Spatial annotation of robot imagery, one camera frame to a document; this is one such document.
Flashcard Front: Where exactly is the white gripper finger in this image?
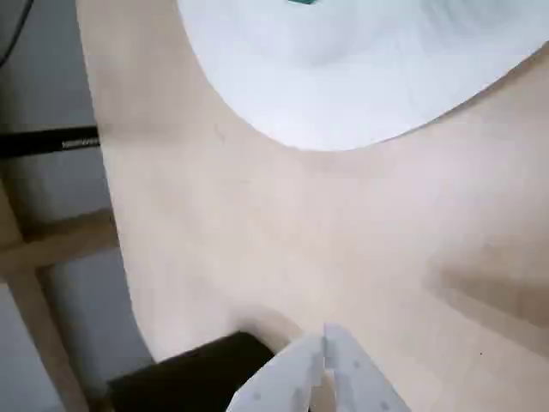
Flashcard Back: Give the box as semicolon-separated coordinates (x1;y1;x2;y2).
229;330;323;412
324;322;408;412

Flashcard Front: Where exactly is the black round pot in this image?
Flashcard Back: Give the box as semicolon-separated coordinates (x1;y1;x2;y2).
106;330;276;412

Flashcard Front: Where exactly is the thin black cable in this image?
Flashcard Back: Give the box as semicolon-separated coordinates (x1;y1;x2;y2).
0;0;34;68

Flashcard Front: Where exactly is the black bar with white print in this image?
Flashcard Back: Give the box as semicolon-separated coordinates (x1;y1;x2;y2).
0;125;100;158

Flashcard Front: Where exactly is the wooden beam frame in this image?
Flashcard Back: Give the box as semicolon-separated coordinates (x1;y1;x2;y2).
0;184;122;412

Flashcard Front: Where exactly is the white round plate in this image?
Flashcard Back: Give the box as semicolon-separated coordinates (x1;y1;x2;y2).
175;0;549;152

